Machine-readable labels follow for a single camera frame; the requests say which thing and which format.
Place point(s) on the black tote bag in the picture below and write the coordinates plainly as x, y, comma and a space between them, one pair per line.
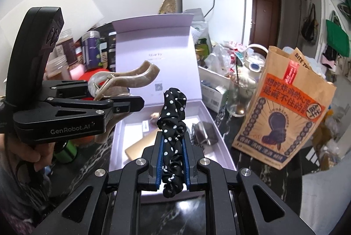
309, 29

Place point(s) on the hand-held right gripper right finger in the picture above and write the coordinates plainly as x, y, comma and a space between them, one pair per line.
187, 158

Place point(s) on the chair with light blue cover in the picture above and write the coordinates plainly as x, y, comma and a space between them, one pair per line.
323, 196

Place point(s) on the brown door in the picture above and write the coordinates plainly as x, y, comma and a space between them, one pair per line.
264, 21

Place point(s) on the brown printed paper bag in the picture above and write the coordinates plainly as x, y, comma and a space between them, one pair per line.
282, 119

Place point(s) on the clear jar orange contents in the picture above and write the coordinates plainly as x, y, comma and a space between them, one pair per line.
56, 67

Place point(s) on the white fridge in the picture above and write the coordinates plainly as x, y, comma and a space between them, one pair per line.
227, 18

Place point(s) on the black polka dot scrunchie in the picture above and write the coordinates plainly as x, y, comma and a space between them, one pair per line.
171, 114

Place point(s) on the brown label jar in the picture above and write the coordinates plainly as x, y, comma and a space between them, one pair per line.
67, 45

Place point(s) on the red canister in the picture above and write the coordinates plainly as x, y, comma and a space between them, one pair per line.
85, 77

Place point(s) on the purple jar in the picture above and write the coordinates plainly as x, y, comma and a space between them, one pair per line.
92, 51

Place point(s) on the white carton box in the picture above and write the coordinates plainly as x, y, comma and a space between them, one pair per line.
214, 97

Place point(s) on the metal spoon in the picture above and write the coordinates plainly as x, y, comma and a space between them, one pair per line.
236, 73

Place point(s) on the white storage bin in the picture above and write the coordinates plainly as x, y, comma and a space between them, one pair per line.
214, 76

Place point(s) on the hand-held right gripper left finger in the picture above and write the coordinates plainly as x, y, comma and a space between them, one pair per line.
160, 158

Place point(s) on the glass cup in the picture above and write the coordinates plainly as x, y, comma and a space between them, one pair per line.
238, 103

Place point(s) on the person's left hand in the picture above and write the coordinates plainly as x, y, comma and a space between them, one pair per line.
27, 152

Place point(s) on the gold card case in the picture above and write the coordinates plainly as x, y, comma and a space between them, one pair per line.
139, 150

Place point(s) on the woven fan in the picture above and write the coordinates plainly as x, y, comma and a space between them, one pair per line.
167, 4

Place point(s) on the lavender gift box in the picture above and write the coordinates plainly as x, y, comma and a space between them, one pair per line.
153, 45

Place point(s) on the green bottle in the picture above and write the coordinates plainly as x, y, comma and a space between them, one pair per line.
67, 151

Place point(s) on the green tote bag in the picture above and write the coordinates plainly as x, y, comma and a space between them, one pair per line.
337, 37

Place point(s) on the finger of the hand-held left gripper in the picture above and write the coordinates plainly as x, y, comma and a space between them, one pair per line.
123, 106
63, 87

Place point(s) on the clear plastic bag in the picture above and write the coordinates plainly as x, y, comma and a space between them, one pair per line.
219, 56

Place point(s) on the cream water bottle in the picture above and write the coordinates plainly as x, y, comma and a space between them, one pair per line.
253, 65

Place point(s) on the marbled hair claw clip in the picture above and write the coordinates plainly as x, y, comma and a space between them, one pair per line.
142, 76

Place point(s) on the dark label jar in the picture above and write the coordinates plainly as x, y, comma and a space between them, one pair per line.
108, 54

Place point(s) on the clear star hair claw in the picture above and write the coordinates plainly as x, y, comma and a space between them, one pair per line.
155, 115

